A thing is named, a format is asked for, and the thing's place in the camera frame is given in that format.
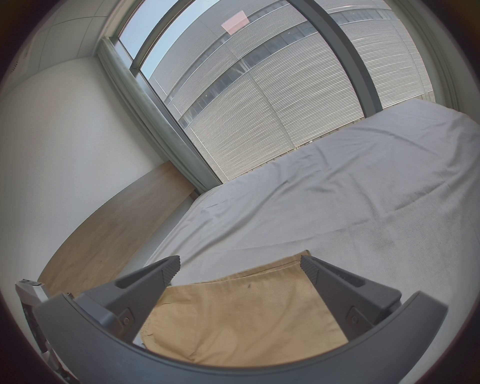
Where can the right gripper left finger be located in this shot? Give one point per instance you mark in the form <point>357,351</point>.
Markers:
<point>127,303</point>

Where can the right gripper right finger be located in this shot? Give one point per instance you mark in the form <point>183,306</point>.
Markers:
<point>352,303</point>

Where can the tan shorts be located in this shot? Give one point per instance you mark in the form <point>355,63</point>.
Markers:
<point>243,318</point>

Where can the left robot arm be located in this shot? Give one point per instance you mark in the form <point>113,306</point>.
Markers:
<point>32,289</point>

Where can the bed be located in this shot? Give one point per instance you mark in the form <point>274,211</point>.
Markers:
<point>337,187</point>

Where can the grey-green curtain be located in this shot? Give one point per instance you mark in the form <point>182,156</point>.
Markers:
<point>157,123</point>
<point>438,56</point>

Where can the window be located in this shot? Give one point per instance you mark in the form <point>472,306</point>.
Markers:
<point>281,93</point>

